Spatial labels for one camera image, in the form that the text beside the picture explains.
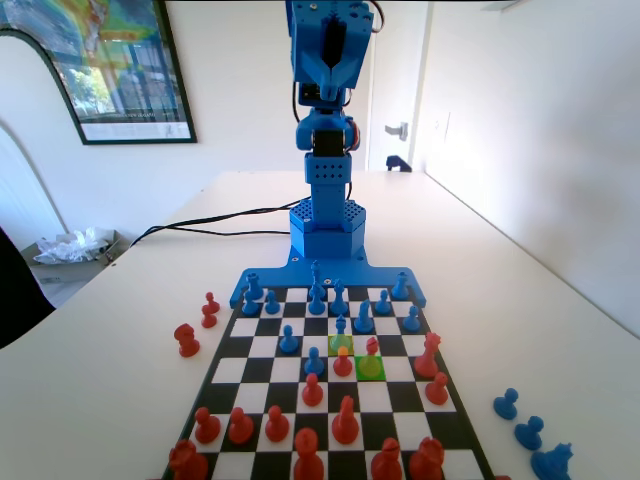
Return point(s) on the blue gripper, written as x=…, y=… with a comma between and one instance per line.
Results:
x=330, y=70

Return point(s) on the red pawn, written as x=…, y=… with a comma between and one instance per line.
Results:
x=370, y=362

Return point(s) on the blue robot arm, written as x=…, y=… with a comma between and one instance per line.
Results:
x=327, y=190

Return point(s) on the blue chess pieces on board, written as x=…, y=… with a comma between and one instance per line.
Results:
x=280, y=275

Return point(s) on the blue rook chess piece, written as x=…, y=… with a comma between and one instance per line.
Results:
x=253, y=289
x=399, y=289

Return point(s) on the blue queen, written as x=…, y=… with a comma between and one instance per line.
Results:
x=339, y=302

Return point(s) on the red pawn chess piece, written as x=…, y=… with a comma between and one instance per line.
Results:
x=342, y=367
x=206, y=430
x=312, y=394
x=212, y=301
x=208, y=318
x=276, y=429
x=240, y=430
x=437, y=392

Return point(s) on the red chess bishop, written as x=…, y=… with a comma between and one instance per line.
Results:
x=386, y=465

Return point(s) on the white door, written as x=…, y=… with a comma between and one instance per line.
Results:
x=400, y=75

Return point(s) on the black framed poster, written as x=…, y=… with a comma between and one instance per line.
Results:
x=125, y=75

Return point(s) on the white arched board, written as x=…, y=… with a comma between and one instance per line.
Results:
x=20, y=90

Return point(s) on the crumpled clear plastic wrap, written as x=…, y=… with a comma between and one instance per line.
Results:
x=70, y=247

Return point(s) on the cardboard box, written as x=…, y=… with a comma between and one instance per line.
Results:
x=75, y=272

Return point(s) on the black white chessboard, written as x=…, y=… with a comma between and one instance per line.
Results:
x=400, y=400

